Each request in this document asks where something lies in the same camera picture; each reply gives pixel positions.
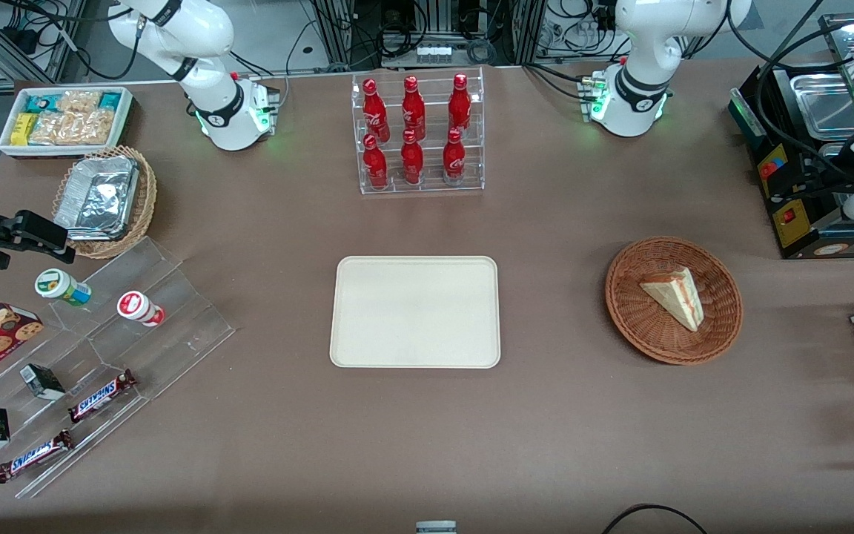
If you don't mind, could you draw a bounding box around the triangular sandwich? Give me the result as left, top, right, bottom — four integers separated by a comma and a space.
639, 267, 705, 332

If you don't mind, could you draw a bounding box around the oval light wicker basket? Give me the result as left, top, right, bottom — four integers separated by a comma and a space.
52, 145, 158, 260

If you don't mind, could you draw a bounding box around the cream rectangular tray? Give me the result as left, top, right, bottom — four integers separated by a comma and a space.
329, 256, 502, 369

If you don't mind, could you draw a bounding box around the round brown wicker basket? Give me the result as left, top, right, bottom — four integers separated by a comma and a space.
605, 236, 744, 366

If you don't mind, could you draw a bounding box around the green label yogurt cup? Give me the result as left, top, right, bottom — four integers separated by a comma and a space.
34, 268, 93, 307

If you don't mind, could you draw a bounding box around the silver foil container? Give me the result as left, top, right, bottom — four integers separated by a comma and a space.
54, 156, 139, 240

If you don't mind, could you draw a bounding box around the white rectangular snack bin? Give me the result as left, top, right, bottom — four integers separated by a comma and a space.
0, 86, 134, 159

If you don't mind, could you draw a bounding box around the yellow snack packet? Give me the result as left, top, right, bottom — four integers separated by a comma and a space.
10, 113, 39, 146

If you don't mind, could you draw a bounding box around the large clear cracker bag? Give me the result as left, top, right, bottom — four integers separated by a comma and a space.
30, 110, 115, 146

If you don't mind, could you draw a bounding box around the red label yogurt cup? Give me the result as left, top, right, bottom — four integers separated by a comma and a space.
116, 291, 166, 328

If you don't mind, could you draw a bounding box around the small clear cracker bag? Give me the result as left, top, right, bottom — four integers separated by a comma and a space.
56, 90, 102, 114

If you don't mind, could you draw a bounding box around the clear acrylic stepped stand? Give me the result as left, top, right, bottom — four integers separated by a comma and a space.
0, 236, 236, 499

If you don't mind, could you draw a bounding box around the brown snickers bar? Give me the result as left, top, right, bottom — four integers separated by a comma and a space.
67, 369, 139, 424
0, 429, 74, 484

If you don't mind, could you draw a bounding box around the red cola bottle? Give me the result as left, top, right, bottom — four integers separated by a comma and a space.
400, 130, 425, 186
401, 76, 426, 140
448, 73, 472, 134
443, 128, 467, 185
363, 79, 389, 142
363, 133, 388, 190

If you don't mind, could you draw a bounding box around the clear acrylic bottle rack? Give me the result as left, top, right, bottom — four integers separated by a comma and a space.
351, 67, 486, 196

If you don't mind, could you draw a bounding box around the black food warmer machine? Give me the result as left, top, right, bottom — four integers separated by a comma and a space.
729, 11, 854, 260

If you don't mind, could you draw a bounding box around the steel warmer pan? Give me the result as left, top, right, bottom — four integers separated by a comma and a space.
790, 74, 854, 142

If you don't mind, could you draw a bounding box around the black looped floor cable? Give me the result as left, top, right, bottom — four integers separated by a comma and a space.
602, 504, 708, 534

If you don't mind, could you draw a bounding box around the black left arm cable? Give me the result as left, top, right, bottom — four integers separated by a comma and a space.
724, 0, 854, 201

